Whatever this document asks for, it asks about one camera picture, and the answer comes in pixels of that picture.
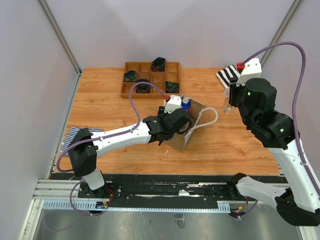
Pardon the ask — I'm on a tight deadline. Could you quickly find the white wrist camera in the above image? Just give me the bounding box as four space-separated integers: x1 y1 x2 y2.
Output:
236 58 262 87
163 94 182 114

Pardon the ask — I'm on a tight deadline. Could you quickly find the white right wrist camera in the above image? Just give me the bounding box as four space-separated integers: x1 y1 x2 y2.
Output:
236 58 262 87

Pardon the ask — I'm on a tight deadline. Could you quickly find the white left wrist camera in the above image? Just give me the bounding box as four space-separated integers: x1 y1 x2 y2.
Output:
163 94 182 114

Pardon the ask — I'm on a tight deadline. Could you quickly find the black white striped cloth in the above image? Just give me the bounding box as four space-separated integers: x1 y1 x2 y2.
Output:
216 65 240 89

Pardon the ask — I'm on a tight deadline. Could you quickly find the rolled dark sock front middle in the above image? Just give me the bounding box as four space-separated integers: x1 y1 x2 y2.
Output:
136 78 151 94

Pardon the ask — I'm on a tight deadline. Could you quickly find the amber bottle pink cap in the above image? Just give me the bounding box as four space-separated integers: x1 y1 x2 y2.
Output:
223 86 233 114

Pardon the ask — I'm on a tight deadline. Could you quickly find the rolled dark sock back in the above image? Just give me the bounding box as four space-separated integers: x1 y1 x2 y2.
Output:
151 57 166 72

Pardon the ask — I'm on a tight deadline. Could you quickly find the rolled dark sock front right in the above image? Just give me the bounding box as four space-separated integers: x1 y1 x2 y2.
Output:
164 81 180 94

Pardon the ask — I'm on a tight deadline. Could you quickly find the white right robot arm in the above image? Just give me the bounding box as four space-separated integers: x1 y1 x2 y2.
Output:
226 78 320 227

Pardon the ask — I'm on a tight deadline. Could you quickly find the rolled dark sock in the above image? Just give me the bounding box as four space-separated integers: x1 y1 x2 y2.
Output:
151 57 166 72
123 70 138 82
164 81 180 94
136 78 151 94

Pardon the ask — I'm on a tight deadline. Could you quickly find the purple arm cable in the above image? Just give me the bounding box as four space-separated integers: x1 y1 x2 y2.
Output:
234 41 320 221
56 81 171 217

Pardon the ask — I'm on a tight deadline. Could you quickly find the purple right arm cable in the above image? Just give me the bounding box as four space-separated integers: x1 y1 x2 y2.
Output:
234 41 320 221

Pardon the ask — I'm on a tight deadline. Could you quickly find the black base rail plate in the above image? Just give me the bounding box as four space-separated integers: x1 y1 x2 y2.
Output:
77 173 258 208

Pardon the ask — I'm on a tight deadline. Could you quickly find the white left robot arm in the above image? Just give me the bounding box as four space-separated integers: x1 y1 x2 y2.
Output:
67 108 192 198

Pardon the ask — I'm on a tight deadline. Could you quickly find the rolled dark sock left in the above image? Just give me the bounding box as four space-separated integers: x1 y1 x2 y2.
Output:
123 70 138 82

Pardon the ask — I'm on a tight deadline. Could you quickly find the orange blue pump bottle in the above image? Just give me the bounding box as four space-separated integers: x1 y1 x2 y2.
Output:
181 97 192 113

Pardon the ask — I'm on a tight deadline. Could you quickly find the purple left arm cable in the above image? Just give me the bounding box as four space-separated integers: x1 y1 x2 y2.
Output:
56 81 171 217

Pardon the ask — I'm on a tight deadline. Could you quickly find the blue white striped cloth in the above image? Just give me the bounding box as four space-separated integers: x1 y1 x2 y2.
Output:
60 126 104 153

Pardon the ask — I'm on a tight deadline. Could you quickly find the burlap canvas tote bag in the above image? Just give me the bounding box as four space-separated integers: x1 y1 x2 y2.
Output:
165 99 219 153

